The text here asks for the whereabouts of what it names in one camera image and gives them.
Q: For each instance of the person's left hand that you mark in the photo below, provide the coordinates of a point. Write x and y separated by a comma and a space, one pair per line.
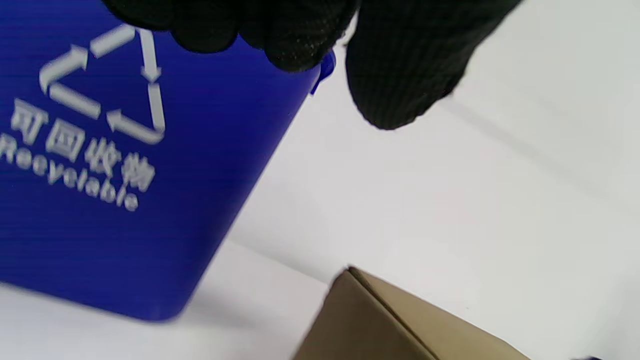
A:
410, 60

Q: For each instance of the brown cardboard box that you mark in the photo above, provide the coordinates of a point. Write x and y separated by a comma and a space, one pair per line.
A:
360, 325

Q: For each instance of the blue plastic recycling bin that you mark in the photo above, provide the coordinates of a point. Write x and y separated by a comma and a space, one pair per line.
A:
200, 175

